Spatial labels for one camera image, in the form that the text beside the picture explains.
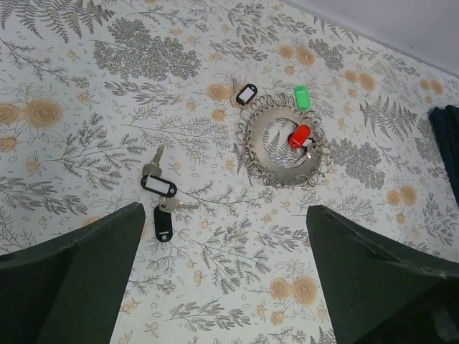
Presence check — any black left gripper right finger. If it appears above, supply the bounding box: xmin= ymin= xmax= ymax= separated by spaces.
xmin=306 ymin=205 xmax=458 ymax=343

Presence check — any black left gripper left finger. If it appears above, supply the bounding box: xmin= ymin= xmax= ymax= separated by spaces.
xmin=1 ymin=202 xmax=146 ymax=343

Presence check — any large metal keyring disc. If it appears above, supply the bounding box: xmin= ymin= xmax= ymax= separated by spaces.
xmin=233 ymin=93 xmax=331 ymax=189

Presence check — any key with black white tag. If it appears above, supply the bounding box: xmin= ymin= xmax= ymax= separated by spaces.
xmin=141 ymin=145 xmax=177 ymax=198

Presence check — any red key tag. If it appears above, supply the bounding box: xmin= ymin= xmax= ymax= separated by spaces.
xmin=288 ymin=124 xmax=312 ymax=150

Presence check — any dark blue folded cloth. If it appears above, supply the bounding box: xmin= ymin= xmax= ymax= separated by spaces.
xmin=429 ymin=105 xmax=459 ymax=203

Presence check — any green key tag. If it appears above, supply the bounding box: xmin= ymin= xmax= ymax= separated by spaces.
xmin=294 ymin=85 xmax=311 ymax=111

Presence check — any key with black-white tag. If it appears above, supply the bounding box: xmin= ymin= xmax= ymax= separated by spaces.
xmin=231 ymin=78 xmax=258 ymax=108

